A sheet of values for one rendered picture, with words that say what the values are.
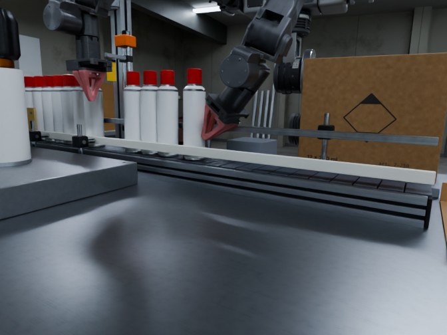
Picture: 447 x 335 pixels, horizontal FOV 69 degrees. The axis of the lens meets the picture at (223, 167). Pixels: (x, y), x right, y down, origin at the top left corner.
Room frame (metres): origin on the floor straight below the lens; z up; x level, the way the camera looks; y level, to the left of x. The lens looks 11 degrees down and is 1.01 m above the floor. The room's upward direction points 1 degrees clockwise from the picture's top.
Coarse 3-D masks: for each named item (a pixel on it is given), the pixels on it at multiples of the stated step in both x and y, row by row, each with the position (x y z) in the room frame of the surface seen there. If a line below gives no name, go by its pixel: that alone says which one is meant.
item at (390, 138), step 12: (108, 120) 0.95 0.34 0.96; (120, 120) 0.93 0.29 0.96; (252, 132) 0.71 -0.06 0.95; (264, 132) 0.70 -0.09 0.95; (276, 132) 0.68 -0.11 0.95; (288, 132) 0.67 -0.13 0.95; (300, 132) 0.66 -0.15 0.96; (312, 132) 0.64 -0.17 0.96; (324, 132) 0.63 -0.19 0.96; (336, 132) 0.62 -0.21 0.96; (348, 132) 0.61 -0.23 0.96; (420, 144) 0.55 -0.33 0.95; (432, 144) 0.54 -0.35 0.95
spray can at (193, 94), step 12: (192, 72) 0.74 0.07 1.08; (192, 84) 0.74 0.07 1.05; (192, 96) 0.73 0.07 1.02; (204, 96) 0.75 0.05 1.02; (192, 108) 0.73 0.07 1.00; (204, 108) 0.75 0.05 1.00; (192, 120) 0.73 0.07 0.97; (192, 132) 0.73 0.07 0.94; (192, 144) 0.73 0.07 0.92; (204, 144) 0.75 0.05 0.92; (192, 156) 0.73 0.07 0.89
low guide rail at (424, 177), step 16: (112, 144) 0.84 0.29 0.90; (128, 144) 0.81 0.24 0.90; (144, 144) 0.78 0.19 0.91; (160, 144) 0.76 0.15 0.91; (240, 160) 0.65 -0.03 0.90; (256, 160) 0.63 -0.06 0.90; (272, 160) 0.61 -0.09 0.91; (288, 160) 0.60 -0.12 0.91; (304, 160) 0.58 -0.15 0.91; (320, 160) 0.57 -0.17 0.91; (368, 176) 0.52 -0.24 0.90; (384, 176) 0.51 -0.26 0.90; (400, 176) 0.50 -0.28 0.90; (416, 176) 0.49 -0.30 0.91; (432, 176) 0.48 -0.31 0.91
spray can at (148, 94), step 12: (144, 72) 0.81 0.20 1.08; (156, 72) 0.83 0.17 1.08; (144, 84) 0.82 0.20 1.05; (156, 84) 0.82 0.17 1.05; (144, 96) 0.80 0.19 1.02; (156, 96) 0.81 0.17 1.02; (144, 108) 0.80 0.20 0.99; (156, 108) 0.81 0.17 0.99; (144, 120) 0.80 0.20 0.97; (156, 120) 0.81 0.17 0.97; (144, 132) 0.80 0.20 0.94; (156, 132) 0.81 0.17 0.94
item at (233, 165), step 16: (64, 144) 0.97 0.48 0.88; (176, 160) 0.74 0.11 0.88; (208, 160) 0.74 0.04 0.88; (224, 160) 0.75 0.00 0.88; (288, 176) 0.59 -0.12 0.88; (304, 176) 0.59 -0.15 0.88; (320, 176) 0.59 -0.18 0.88; (336, 176) 0.60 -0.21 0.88; (352, 176) 0.60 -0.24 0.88; (400, 192) 0.50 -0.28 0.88; (416, 192) 0.49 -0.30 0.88
